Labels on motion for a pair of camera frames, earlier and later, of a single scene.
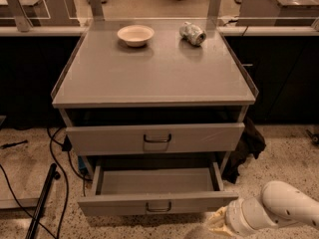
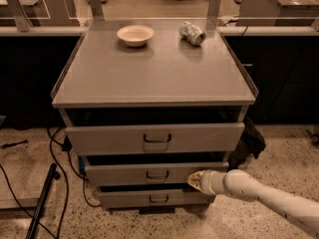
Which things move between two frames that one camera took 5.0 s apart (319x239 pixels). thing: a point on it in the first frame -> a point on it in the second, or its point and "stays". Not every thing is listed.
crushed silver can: [192, 33] stays
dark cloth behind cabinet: [252, 144] stays
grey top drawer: [180, 138] stays
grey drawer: [157, 190] -> [160, 169]
